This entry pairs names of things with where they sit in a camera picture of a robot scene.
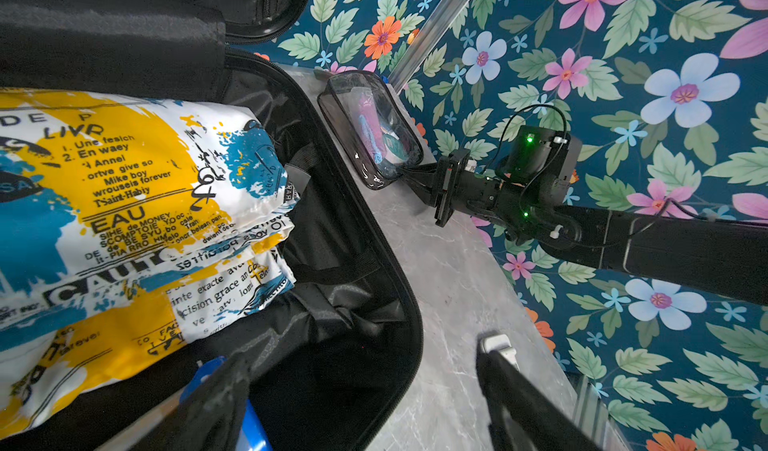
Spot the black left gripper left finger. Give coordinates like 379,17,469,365
99,353,251,450

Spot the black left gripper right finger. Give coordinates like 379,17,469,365
476,334,599,450

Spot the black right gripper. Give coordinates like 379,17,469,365
400,126,582,241

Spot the clear container blue lid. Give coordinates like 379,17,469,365
179,356,273,450

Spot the clear black-trimmed toiletry pouch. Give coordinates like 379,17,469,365
317,70,424,190

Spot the white yellow teal printed garment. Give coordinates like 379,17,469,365
1,88,299,438

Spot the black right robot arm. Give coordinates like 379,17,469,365
398,126,767,305

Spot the blue hard-shell suitcase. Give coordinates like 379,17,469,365
1,0,423,450

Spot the aluminium cage frame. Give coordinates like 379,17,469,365
389,0,471,94

